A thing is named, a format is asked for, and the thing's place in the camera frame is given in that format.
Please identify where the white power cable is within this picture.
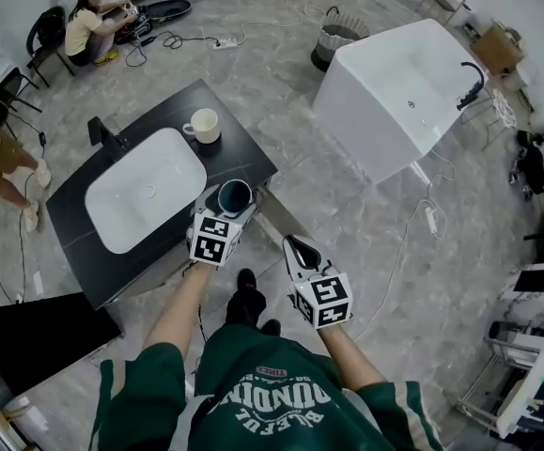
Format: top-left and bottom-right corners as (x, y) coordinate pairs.
(350, 199), (430, 342)

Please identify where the person's left forearm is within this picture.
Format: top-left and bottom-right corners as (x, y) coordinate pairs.
(142, 263), (219, 361)

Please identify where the grey cabinet door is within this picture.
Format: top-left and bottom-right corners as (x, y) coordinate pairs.
(252, 188), (318, 248)

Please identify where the metal wire stand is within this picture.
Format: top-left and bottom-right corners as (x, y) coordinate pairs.
(459, 86), (517, 152)

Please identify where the black vanity with white sink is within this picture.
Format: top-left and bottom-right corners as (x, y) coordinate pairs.
(45, 78), (280, 312)

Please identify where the black sink faucet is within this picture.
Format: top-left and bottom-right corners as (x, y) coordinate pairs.
(86, 116), (130, 159)

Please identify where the black folding chair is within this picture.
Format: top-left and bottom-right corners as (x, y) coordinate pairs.
(0, 66), (42, 140)

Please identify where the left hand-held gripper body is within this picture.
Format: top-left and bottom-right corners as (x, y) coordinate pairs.
(186, 211), (246, 269)

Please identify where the marble top table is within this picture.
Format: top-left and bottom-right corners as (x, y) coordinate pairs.
(496, 260), (544, 331)

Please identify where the white bathtub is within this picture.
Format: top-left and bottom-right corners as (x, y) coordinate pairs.
(312, 18), (489, 186)

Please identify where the black coiled cable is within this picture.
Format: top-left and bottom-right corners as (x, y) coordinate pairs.
(124, 28), (216, 68)

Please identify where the black equipment bag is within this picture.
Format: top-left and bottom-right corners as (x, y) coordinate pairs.
(113, 3), (154, 46)

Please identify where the person's left leg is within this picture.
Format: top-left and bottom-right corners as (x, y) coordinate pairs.
(224, 269), (268, 328)

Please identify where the small open cardboard box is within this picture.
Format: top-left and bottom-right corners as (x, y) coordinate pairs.
(469, 24), (526, 75)

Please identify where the dark teal cup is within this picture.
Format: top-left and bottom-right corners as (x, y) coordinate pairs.
(217, 179), (255, 219)

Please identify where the black armchair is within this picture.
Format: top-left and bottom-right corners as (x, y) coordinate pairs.
(25, 6), (78, 88)

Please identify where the white sink basin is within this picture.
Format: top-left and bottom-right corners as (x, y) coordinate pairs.
(85, 127), (208, 256)

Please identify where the black bathtub faucet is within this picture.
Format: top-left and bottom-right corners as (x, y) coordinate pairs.
(456, 60), (487, 112)

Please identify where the metal rack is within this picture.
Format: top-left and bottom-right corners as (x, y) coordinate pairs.
(457, 335), (544, 436)

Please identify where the white ceramic mug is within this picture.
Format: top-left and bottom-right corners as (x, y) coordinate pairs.
(181, 108), (221, 144)

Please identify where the person's right forearm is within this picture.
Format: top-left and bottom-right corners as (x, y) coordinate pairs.
(320, 324), (383, 392)

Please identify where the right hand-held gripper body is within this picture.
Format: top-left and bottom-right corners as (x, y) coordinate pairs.
(290, 262), (353, 332)

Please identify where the green printed t-shirt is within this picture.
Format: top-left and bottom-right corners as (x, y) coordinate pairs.
(87, 324), (444, 451)

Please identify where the black box cabinet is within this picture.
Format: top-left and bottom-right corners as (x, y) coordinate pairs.
(0, 291), (123, 406)

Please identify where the ribbed grey basket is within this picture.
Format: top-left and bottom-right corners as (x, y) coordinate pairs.
(309, 6), (371, 73)

